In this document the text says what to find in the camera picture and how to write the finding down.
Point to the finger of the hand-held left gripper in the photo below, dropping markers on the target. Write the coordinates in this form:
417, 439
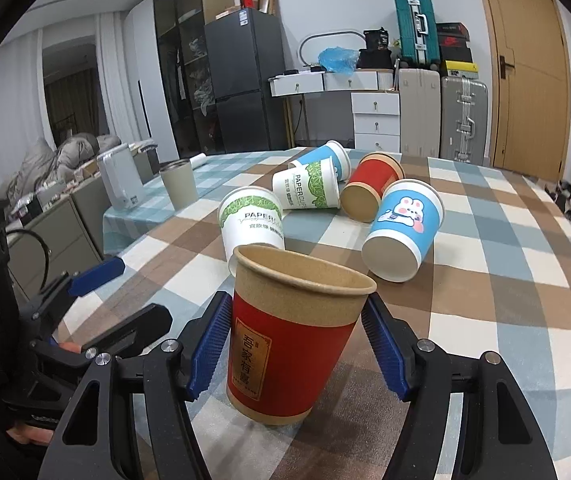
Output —
135, 327
96, 275

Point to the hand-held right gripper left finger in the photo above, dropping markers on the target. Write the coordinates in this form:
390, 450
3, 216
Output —
212, 346

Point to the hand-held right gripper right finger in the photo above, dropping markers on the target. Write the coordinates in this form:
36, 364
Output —
386, 351

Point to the red and brown paper cup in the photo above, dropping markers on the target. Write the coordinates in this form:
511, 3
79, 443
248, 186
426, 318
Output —
374, 179
290, 355

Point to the white and green paper cup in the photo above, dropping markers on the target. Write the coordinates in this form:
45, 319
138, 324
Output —
305, 189
248, 230

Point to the blue rabbit print paper cup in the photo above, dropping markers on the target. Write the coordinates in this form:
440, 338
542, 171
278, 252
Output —
405, 220

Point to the blue and white paper cup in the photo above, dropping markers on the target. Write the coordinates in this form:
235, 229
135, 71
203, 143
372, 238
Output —
323, 153

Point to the person's left hand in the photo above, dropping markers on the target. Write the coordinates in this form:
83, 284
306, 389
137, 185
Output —
24, 433

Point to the grey cabinet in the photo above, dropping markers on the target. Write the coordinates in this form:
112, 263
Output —
58, 232

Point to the grey tumbler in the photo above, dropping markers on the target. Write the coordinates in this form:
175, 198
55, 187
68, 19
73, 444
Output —
179, 185

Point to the grey bedding pile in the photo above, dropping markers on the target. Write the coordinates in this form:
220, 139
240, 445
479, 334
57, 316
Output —
65, 152

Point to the checked tablecloth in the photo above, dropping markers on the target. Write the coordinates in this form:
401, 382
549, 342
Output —
490, 260

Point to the white paper roll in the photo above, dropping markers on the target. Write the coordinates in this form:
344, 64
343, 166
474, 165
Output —
198, 160

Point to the white curtain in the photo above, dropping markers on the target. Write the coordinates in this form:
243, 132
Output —
113, 75

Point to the dark glass door cabinet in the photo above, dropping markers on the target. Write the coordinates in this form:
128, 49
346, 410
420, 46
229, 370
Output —
183, 60

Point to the beige suitcase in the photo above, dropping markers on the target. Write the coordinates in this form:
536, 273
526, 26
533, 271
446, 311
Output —
418, 112

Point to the white drawer dresser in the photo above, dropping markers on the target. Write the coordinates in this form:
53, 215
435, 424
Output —
373, 110

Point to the silver suitcase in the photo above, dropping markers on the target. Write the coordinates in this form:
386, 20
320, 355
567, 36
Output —
463, 120

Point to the dark grey fridge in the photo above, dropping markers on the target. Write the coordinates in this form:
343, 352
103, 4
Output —
245, 80

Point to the yellow and black box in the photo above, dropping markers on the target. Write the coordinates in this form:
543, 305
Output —
460, 67

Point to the blue plastic bag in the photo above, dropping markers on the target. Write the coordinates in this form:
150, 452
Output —
338, 58

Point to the black bag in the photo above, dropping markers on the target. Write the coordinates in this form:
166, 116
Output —
378, 42

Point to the oval framed mirror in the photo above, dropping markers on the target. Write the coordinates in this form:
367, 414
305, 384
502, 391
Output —
310, 37

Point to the black and red shoe box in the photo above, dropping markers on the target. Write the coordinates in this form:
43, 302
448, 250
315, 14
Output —
453, 37

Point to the wooden door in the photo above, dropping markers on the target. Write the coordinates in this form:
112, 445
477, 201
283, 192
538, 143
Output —
525, 60

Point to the teal suitcase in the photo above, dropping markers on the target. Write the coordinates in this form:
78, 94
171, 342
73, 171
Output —
413, 25

